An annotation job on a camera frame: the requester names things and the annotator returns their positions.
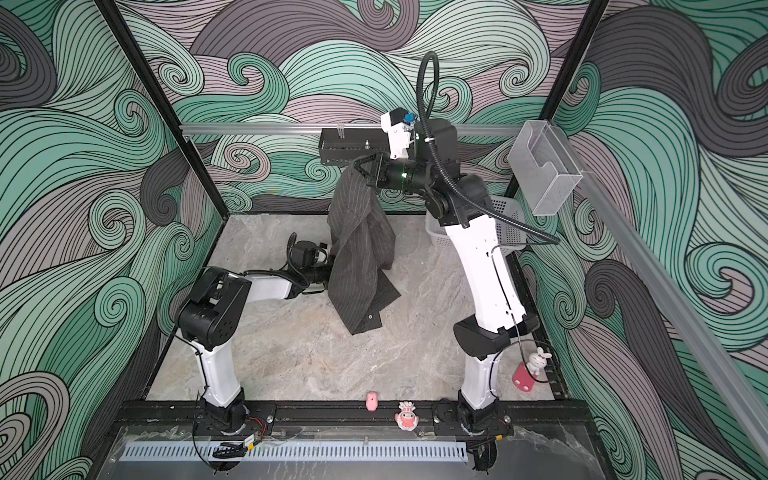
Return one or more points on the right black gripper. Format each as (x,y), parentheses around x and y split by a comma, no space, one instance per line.
(388,175)

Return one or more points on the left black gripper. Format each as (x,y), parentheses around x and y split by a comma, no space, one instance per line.
(329,262)

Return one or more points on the dark grey striped shirt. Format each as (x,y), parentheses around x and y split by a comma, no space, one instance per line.
(363,249)

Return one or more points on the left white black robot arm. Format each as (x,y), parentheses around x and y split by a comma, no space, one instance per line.
(210,315)

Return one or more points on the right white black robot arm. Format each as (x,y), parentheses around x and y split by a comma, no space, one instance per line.
(421,160)

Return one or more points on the small pink front toy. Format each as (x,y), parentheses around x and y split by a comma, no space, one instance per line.
(371,401)

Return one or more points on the white plastic mesh basket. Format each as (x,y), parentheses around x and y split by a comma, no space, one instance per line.
(512,239)

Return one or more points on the pink white doll figure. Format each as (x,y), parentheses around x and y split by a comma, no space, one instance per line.
(406,418)

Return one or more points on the white bunny on pink stand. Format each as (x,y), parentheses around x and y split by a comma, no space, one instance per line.
(526,376)

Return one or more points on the black perforated wall shelf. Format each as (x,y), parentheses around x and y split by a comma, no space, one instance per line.
(340,146)

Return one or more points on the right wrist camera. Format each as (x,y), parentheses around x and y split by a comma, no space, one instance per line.
(398,124)

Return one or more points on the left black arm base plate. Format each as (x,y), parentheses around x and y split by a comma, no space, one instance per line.
(239,420)

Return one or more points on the clear plastic wall holder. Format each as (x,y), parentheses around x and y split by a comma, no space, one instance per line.
(545,165)

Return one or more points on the aluminium rear rail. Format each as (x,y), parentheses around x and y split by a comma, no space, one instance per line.
(272,128)

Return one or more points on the aluminium rail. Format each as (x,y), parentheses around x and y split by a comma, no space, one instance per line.
(272,128)
(699,250)

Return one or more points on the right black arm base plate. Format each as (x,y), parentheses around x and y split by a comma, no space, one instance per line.
(456,418)

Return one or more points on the white slotted cable duct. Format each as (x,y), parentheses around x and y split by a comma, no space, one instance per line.
(303,451)

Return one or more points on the aluminium right rail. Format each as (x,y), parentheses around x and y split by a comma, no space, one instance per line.
(699,250)

